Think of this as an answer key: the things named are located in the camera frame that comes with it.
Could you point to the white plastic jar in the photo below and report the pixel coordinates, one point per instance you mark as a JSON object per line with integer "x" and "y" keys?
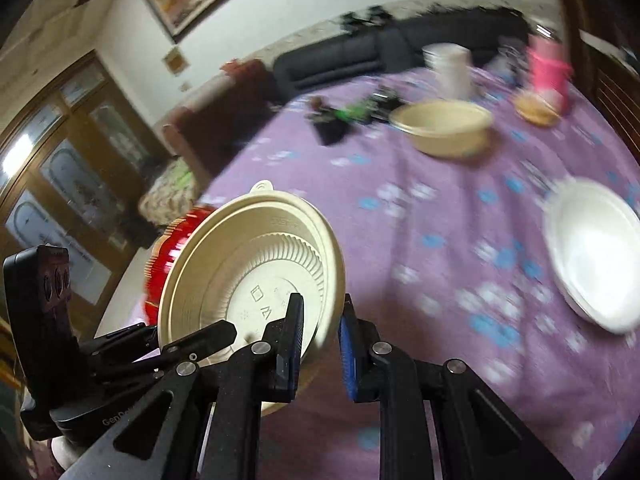
{"x": 450, "y": 70}

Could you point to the small cream plastic bowl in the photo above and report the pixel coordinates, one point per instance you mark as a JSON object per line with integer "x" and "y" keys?
{"x": 240, "y": 260}

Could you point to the large white foam bowl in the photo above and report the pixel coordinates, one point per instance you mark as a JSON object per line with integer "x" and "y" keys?
{"x": 600, "y": 310}

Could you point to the floral seat cushion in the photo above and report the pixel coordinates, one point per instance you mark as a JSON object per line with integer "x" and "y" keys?
{"x": 167, "y": 192}

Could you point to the brown chair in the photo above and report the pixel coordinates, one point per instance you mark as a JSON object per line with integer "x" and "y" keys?
{"x": 220, "y": 115}

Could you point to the pink thermos with knitted sleeve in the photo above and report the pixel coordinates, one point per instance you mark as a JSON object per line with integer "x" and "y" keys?
{"x": 550, "y": 70}

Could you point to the black sofa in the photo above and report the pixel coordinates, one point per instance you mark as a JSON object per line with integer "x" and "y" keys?
{"x": 350, "y": 55}

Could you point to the small black box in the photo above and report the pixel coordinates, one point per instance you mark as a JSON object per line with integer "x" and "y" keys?
{"x": 330, "y": 127}

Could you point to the yellow food in plastic bag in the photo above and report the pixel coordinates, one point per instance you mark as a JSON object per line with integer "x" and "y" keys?
{"x": 537, "y": 109}

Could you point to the black clamp device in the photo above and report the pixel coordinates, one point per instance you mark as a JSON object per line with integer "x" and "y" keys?
{"x": 352, "y": 20}
{"x": 377, "y": 14}

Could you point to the red plate with gold rim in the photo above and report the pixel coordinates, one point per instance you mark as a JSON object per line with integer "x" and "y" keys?
{"x": 167, "y": 255}

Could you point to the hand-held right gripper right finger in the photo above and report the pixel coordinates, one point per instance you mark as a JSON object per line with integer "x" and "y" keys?
{"x": 350, "y": 360}

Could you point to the wooden cabinet with glass doors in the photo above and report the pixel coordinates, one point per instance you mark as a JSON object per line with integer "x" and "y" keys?
{"x": 65, "y": 170}

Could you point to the brown wooden counter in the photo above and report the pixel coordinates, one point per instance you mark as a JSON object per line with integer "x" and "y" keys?
{"x": 615, "y": 90}

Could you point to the small white foam bowl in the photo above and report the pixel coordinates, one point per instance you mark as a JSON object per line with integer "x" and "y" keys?
{"x": 600, "y": 240}

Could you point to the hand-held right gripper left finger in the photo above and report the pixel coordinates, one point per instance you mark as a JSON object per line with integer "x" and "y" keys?
{"x": 287, "y": 360}

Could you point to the large cream plastic bowl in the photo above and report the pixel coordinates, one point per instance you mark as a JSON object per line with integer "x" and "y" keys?
{"x": 445, "y": 130}

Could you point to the green packet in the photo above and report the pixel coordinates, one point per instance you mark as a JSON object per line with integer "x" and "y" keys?
{"x": 355, "y": 111}

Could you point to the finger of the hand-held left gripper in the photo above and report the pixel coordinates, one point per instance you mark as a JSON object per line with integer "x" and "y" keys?
{"x": 200, "y": 342}
{"x": 120, "y": 342}

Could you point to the purple floral tablecloth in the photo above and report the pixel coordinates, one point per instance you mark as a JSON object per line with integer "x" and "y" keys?
{"x": 425, "y": 285}

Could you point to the yellow wall plaque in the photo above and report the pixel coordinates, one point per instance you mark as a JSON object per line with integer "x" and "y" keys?
{"x": 175, "y": 61}

